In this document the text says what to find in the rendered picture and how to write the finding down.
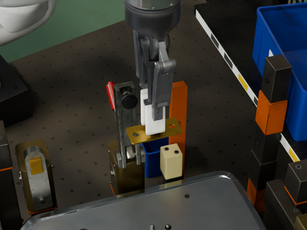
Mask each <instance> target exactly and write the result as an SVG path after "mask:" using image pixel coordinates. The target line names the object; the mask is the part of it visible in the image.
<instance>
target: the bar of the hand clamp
mask: <svg viewBox="0 0 307 230"><path fill-rule="evenodd" d="M113 93H114V103H115V113H116V126H117V136H118V146H119V152H120V154H121V157H122V167H123V168H126V167H127V163H126V152H125V146H128V145H132V143H131V142H130V139H129V137H128V135H127V132H126V129H127V128H128V127H132V126H136V125H138V116H137V104H138V99H137V97H136V90H135V86H134V84H133V83H132V81H130V82H126V83H120V84H115V85H113ZM133 136H139V134H137V133H135V134H133ZM133 152H135V155H136V156H135V159H136V162H137V165H139V164H141V159H140V147H139V144H136V145H134V144H133Z"/></svg>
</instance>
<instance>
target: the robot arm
mask: <svg viewBox="0 0 307 230"><path fill-rule="evenodd" d="M56 1H57V0H0V46H3V45H6V44H8V43H10V42H13V41H15V40H17V39H19V38H21V37H23V36H25V35H27V34H29V33H31V32H33V31H34V30H36V29H38V28H40V27H41V26H42V25H44V24H45V23H46V22H47V21H48V20H49V18H50V17H51V15H52V14H53V12H54V11H55V8H56ZM123 1H124V9H125V21H126V23H127V24H128V26H129V27H130V28H132V29H133V39H134V50H135V62H136V76H137V77H138V78H140V86H141V88H143V89H142V90H141V124H142V125H145V126H146V135H152V134H157V133H161V132H164V131H165V107H166V106H169V105H170V101H171V93H172V84H173V75H174V70H175V68H176V61H175V59H169V47H170V36H169V34H168V33H169V32H170V31H171V30H172V29H173V28H174V27H176V26H177V24H178V23H179V21H180V1H181V0H123Z"/></svg>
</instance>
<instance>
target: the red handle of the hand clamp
mask: <svg viewBox="0 0 307 230"><path fill-rule="evenodd" d="M115 84H116V83H114V82H113V81H112V82H108V85H106V90H107V93H108V97H109V101H110V104H111V109H112V111H114V115H115V119H116V113H115V103H114V93H113V85H115ZM125 152H126V159H127V160H132V159H134V157H135V156H136V155H135V152H133V148H132V145H128V146H125Z"/></svg>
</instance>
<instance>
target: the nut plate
mask: <svg viewBox="0 0 307 230"><path fill-rule="evenodd" d="M170 125H174V126H175V128H170V127H169V126H170ZM126 132H127V135H128V137H129V139H130V142H131V143H132V144H134V145H136V144H140V143H144V142H148V141H154V140H157V139H162V138H166V137H170V136H175V135H179V134H181V133H182V128H181V126H180V125H179V123H178V121H177V119H176V118H174V117H172V118H167V119H165V131H164V132H161V133H157V134H152V135H146V126H145V125H136V126H132V127H128V128H127V129H126ZM135 133H137V134H139V136H133V134H135Z"/></svg>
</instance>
